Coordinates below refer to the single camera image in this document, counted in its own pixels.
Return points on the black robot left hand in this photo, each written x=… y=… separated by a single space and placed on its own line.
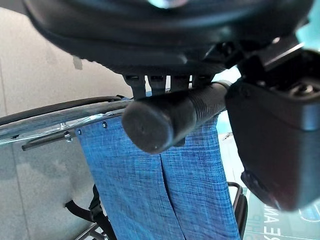
x=155 y=32

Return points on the blue fabric wheelchair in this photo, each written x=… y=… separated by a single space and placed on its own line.
x=130 y=187

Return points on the wheelchair wheel with chrome rim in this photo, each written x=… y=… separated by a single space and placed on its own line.
x=62 y=117

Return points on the small grey tape piece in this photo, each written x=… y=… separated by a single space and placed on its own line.
x=78 y=63

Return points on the teal printed banner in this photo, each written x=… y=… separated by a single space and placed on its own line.
x=262 y=225

